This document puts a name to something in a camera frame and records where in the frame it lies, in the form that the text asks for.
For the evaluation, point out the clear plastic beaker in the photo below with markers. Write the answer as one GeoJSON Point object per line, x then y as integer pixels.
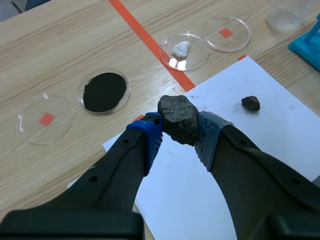
{"type": "Point", "coordinates": [285, 13]}

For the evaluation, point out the glass dish with black powder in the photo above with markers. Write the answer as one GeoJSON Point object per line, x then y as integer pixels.
{"type": "Point", "coordinates": [105, 92]}

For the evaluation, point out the empty clear glass dish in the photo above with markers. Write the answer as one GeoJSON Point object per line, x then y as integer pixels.
{"type": "Point", "coordinates": [46, 119]}
{"type": "Point", "coordinates": [227, 33]}

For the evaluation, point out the large dark grey stone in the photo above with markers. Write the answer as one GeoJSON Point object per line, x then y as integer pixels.
{"type": "Point", "coordinates": [178, 120]}

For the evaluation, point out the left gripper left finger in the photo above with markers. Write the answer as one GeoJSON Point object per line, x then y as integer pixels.
{"type": "Point", "coordinates": [112, 175]}

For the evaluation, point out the small dark reddish stone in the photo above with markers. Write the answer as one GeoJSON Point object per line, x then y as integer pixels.
{"type": "Point", "coordinates": [250, 103]}

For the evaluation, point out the white lump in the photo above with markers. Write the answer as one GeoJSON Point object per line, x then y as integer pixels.
{"type": "Point", "coordinates": [181, 49]}

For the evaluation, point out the turquoise rack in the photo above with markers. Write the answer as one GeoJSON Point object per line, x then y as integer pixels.
{"type": "Point", "coordinates": [306, 45]}

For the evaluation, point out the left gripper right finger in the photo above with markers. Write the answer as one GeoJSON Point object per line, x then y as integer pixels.
{"type": "Point", "coordinates": [250, 180]}

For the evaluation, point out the white sheet of paper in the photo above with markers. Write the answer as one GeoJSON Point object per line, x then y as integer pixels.
{"type": "Point", "coordinates": [250, 150]}

